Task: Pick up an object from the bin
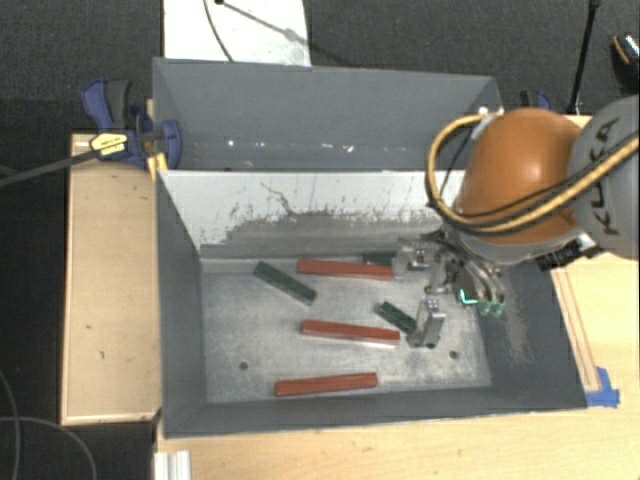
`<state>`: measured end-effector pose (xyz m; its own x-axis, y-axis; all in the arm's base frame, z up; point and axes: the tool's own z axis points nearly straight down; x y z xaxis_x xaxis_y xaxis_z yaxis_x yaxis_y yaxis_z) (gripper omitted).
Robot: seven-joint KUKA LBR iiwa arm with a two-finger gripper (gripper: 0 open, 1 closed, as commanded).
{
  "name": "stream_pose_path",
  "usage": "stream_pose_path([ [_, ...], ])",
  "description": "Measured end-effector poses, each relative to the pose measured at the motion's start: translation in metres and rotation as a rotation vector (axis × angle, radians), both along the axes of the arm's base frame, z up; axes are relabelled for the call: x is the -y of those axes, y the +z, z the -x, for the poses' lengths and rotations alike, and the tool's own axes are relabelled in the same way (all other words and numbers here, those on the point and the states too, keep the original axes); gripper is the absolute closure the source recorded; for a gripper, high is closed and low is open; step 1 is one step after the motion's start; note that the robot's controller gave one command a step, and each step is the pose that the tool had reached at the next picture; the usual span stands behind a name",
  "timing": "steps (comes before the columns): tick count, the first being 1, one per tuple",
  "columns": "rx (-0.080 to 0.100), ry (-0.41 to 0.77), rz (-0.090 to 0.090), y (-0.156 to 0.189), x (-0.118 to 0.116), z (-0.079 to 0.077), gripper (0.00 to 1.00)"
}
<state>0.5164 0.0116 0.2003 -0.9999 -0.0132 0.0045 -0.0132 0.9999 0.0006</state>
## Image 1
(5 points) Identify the pale wood board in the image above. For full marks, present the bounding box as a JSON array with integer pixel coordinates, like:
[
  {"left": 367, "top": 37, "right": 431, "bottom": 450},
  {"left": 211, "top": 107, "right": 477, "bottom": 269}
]
[{"left": 59, "top": 132, "right": 164, "bottom": 427}]

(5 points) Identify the grey metal bin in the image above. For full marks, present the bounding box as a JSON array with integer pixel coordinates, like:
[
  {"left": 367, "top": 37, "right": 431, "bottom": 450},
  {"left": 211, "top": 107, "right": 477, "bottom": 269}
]
[{"left": 151, "top": 56, "right": 589, "bottom": 439}]

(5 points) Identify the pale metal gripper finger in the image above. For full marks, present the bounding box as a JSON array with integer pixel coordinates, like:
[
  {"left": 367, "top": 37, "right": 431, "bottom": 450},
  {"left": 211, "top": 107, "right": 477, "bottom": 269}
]
[
  {"left": 405, "top": 296, "right": 448, "bottom": 350},
  {"left": 392, "top": 240, "right": 431, "bottom": 280}
]

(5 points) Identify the dark green flat block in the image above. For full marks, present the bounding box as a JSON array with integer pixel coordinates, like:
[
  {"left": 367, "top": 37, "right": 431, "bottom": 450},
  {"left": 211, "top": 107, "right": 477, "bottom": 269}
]
[
  {"left": 373, "top": 300, "right": 419, "bottom": 335},
  {"left": 251, "top": 260, "right": 319, "bottom": 307},
  {"left": 360, "top": 250, "right": 399, "bottom": 267}
]

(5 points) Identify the red-brown flat block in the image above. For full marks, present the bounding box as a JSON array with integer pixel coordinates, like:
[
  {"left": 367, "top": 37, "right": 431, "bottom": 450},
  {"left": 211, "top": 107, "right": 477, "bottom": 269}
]
[
  {"left": 299, "top": 318, "right": 402, "bottom": 345},
  {"left": 273, "top": 372, "right": 379, "bottom": 398},
  {"left": 295, "top": 258, "right": 396, "bottom": 282}
]

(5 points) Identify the black cylinder on white bracket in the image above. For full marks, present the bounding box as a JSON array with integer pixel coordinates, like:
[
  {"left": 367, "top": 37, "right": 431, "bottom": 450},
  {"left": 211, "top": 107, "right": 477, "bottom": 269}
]
[{"left": 536, "top": 233, "right": 602, "bottom": 272}]

